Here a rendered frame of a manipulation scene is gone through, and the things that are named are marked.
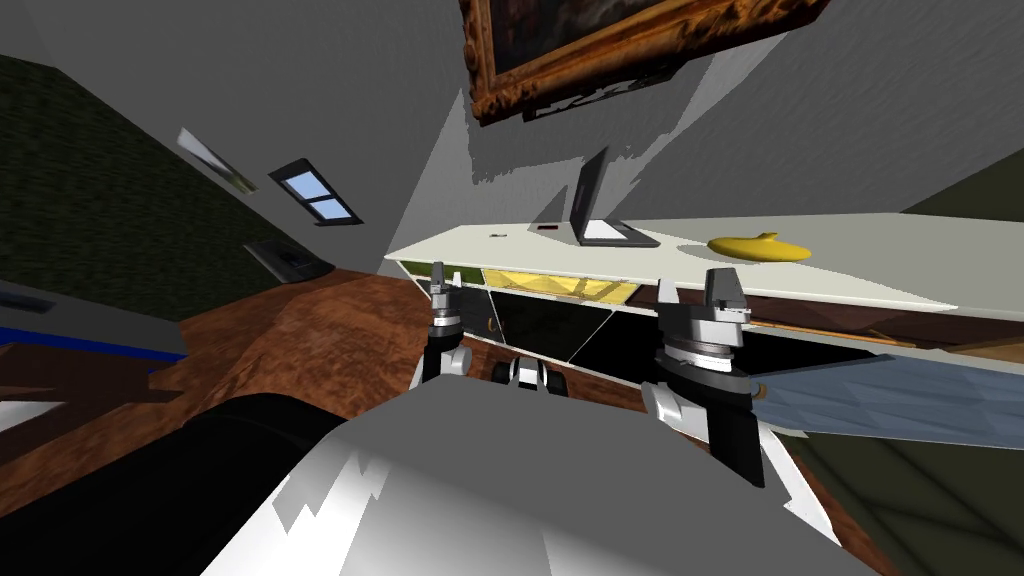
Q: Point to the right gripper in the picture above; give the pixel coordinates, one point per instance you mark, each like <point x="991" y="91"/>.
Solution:
<point x="704" y="322"/>

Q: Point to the dark framed window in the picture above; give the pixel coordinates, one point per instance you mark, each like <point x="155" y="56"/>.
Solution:
<point x="317" y="194"/>

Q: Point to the dark grey open laptop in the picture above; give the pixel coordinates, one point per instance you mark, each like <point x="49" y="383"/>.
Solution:
<point x="592" y="212"/>

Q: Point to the small framed wall picture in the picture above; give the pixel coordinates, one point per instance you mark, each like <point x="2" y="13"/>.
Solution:
<point x="214" y="162"/>

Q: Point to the white desk with drawers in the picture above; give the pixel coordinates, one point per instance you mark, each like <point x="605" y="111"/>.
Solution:
<point x="880" y="268"/>

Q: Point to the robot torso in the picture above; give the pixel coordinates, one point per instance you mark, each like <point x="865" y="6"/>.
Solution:
<point x="512" y="488"/>

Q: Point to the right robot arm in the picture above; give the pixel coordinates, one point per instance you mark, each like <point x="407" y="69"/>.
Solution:
<point x="720" y="400"/>

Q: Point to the blue-grey cupboard door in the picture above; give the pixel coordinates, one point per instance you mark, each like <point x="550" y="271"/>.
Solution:
<point x="896" y="400"/>

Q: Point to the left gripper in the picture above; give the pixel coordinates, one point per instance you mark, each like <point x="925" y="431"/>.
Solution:
<point x="446" y="305"/>

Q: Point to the gold framed painting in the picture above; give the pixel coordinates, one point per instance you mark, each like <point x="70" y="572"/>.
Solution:
<point x="640" y="48"/>

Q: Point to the yellow banana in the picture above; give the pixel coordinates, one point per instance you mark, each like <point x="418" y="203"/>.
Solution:
<point x="756" y="249"/>

